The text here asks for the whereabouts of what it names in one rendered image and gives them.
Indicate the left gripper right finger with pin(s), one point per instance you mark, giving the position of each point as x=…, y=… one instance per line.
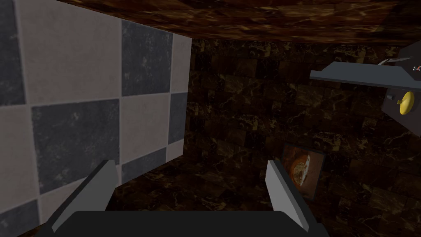
x=285, y=194

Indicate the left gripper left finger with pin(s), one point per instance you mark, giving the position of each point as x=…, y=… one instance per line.
x=86, y=194

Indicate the yellow round knob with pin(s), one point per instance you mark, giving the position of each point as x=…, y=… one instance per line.
x=406, y=103

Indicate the brown framed wall picture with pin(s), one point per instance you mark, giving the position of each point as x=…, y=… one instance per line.
x=302, y=171

